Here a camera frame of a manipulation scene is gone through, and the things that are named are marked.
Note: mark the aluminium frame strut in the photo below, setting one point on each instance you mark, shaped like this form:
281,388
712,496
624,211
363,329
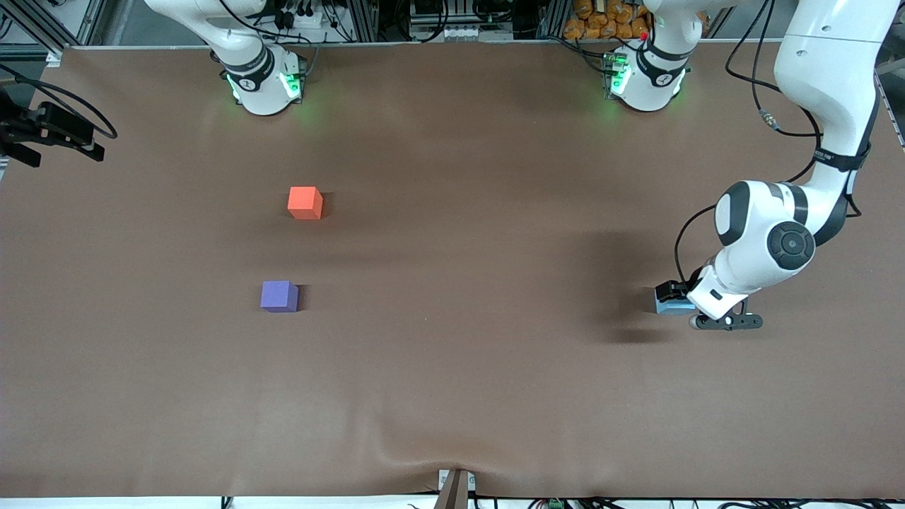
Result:
44,32

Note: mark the blue foam block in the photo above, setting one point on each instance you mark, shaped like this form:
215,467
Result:
672,307

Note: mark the green terminal connector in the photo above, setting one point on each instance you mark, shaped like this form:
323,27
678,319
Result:
553,504

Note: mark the orange foam block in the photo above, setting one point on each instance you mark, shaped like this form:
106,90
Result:
305,201

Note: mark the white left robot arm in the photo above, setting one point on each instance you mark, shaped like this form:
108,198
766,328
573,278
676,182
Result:
827,71

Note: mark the purple foam block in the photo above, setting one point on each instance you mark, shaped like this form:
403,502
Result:
278,295

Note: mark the white power strip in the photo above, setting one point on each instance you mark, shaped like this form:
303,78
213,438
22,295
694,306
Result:
307,20

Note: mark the black device with white sockets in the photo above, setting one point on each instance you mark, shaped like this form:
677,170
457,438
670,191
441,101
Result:
452,32

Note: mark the bag of orange snacks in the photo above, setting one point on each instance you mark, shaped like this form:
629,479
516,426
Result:
601,21

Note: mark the brown camera mount bracket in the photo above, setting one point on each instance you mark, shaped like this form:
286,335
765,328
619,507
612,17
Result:
456,491

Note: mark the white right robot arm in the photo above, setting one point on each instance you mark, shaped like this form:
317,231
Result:
261,92

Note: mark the brown table mat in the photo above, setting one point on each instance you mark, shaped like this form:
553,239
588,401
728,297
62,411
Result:
452,382

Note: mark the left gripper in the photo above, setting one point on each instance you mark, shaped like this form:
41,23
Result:
687,286

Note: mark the aluminium frame post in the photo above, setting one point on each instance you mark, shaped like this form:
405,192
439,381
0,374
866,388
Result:
365,21

